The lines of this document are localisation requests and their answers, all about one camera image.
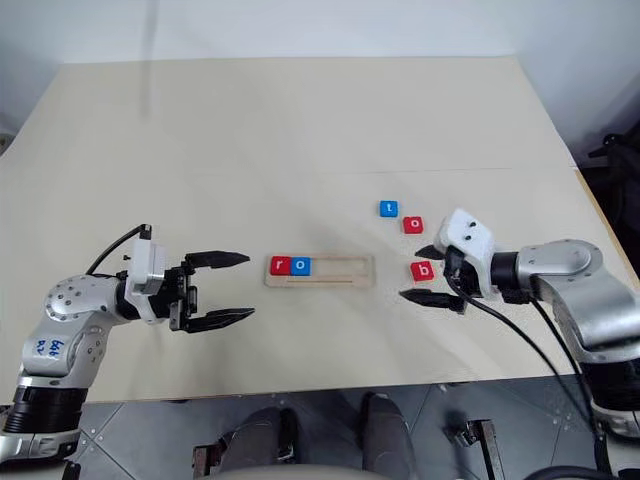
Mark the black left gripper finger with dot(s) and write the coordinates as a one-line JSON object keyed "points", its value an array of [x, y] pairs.
{"points": [[217, 258], [222, 317]]}

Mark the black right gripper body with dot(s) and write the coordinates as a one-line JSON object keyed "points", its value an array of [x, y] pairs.
{"points": [[460, 275]]}

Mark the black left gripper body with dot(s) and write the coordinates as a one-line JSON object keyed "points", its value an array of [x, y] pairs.
{"points": [[181, 292]]}

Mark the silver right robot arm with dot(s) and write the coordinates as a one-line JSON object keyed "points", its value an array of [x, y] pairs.
{"points": [[590, 290]]}

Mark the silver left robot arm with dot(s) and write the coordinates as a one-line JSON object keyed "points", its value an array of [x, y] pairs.
{"points": [[70, 305]]}

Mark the red letter b block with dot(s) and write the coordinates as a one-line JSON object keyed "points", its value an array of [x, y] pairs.
{"points": [[423, 271]]}

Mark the red letter o block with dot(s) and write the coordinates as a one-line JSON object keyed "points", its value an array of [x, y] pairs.
{"points": [[414, 225]]}

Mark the blue letter t block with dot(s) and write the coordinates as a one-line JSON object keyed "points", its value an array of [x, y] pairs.
{"points": [[388, 209]]}

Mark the red letter r block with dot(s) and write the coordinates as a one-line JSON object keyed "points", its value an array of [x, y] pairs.
{"points": [[280, 266]]}

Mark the blue letter o block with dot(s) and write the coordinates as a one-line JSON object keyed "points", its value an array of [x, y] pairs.
{"points": [[301, 266]]}

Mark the wooden letter tray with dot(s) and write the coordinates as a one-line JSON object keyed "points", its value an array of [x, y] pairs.
{"points": [[320, 285]]}

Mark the black chair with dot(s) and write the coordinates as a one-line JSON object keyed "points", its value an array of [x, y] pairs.
{"points": [[617, 185]]}

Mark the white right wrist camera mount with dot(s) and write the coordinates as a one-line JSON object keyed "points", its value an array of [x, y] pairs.
{"points": [[465, 235]]}

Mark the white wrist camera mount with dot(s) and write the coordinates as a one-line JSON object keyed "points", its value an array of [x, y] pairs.
{"points": [[145, 265], [465, 235]]}

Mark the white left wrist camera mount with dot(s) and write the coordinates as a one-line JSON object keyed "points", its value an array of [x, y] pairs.
{"points": [[145, 265]]}

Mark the dark metal bracket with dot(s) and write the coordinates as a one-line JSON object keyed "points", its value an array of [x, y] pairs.
{"points": [[480, 445], [205, 462]]}

